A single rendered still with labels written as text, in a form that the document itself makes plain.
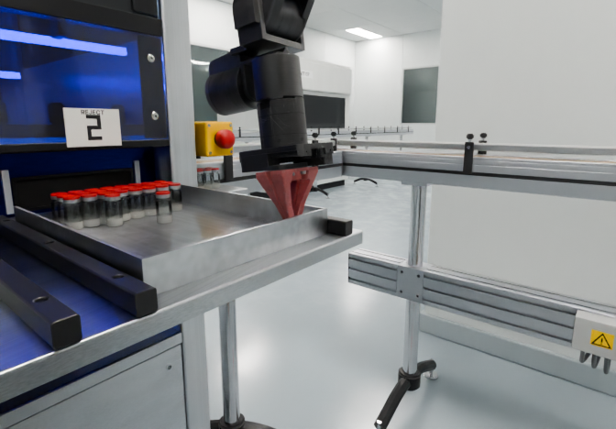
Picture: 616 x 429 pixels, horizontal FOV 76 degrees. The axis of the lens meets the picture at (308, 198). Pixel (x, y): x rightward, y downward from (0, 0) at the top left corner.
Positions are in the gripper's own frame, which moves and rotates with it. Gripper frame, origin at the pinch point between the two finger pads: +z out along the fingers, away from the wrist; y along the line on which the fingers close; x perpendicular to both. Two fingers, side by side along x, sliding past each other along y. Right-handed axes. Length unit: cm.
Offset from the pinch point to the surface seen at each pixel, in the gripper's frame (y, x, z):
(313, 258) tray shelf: -3.2, 0.5, 4.4
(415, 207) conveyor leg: 22, -86, 12
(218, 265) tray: -0.6, 12.2, 2.1
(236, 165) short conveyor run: 46, -32, -8
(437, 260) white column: 39, -144, 47
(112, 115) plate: 34.0, 4.0, -17.9
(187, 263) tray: -0.7, 15.8, 1.0
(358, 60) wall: 456, -797, -228
